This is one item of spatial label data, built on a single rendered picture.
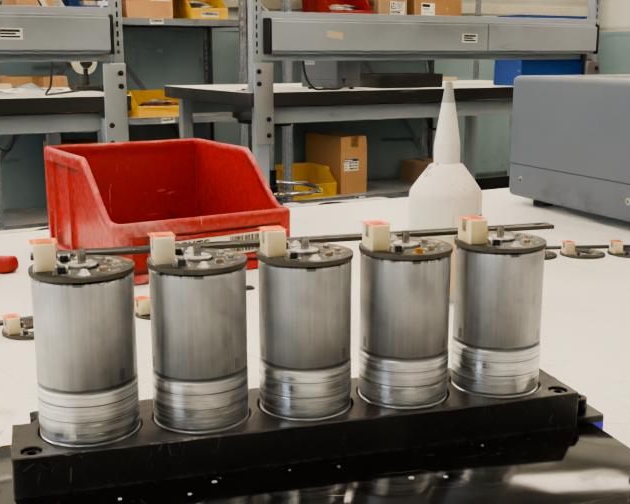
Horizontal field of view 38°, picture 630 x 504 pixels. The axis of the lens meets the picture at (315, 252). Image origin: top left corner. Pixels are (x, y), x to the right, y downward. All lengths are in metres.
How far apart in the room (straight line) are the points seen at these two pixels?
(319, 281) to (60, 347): 0.06
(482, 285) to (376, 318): 0.03
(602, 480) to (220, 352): 0.10
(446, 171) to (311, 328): 0.20
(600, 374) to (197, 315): 0.17
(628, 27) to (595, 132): 5.74
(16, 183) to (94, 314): 4.45
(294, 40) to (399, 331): 2.52
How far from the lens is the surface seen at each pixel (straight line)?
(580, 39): 3.42
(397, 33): 2.93
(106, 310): 0.22
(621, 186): 0.63
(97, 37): 2.52
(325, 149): 4.95
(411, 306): 0.24
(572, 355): 0.37
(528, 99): 0.70
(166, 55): 4.84
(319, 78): 2.97
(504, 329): 0.25
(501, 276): 0.25
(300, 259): 0.23
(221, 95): 2.89
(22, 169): 4.67
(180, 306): 0.22
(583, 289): 0.47
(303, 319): 0.23
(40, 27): 2.49
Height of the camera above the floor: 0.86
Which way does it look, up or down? 12 degrees down
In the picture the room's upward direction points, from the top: straight up
